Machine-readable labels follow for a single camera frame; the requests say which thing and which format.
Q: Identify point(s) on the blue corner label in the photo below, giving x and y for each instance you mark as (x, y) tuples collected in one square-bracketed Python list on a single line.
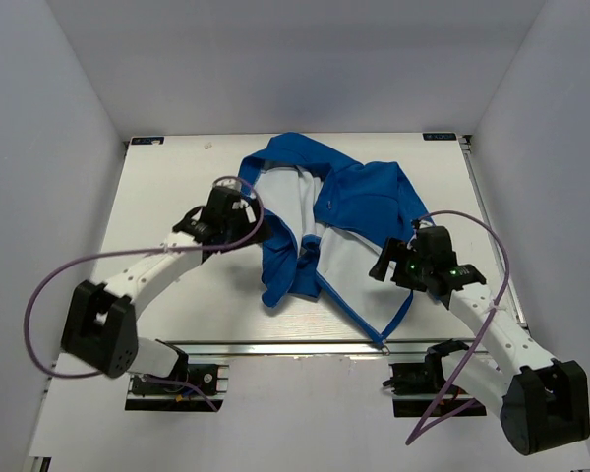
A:
[(437, 137), (147, 141)]

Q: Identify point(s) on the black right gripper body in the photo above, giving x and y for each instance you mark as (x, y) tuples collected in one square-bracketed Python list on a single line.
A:
[(410, 269)]

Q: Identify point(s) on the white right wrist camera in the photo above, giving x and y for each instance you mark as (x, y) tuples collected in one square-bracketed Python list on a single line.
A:
[(416, 225)]

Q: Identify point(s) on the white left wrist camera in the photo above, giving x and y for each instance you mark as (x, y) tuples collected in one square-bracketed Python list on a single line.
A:
[(233, 183)]

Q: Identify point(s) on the blue left corner label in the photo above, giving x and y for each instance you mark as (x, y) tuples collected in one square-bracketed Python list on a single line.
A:
[(147, 141)]

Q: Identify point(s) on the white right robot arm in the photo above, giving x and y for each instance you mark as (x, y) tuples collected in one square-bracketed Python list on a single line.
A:
[(541, 402)]

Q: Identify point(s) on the blue right corner label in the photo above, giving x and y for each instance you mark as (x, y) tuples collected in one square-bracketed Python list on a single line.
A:
[(437, 137)]

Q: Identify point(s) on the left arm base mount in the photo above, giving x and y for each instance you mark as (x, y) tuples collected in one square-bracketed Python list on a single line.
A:
[(203, 389)]

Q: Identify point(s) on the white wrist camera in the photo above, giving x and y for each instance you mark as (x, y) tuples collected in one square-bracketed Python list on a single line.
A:
[(233, 183), (416, 225)]

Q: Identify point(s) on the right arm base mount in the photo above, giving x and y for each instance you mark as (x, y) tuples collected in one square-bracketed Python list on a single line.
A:
[(413, 385)]

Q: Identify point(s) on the blue zip-up jacket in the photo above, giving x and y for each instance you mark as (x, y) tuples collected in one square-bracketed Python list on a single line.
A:
[(330, 216)]

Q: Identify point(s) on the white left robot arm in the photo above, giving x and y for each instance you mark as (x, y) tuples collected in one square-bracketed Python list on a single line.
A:
[(101, 326)]

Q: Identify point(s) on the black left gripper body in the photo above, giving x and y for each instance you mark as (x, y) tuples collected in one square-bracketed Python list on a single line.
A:
[(239, 226)]

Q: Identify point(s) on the aluminium table front rail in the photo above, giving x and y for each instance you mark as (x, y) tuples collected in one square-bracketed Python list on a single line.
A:
[(295, 348)]

